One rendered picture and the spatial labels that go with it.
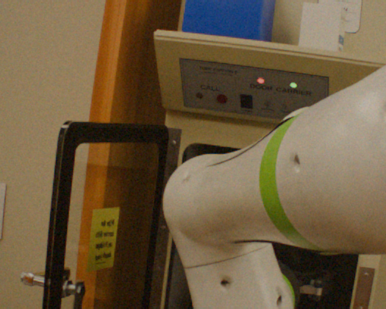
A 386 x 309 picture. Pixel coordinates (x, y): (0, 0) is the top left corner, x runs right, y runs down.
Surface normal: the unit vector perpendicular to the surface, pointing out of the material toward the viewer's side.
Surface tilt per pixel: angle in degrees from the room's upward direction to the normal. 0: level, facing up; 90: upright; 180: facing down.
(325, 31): 90
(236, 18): 90
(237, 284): 81
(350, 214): 123
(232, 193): 101
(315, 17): 90
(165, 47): 135
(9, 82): 90
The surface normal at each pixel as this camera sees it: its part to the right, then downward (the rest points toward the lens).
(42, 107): -0.22, 0.03
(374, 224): -0.36, 0.60
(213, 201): -0.95, 0.11
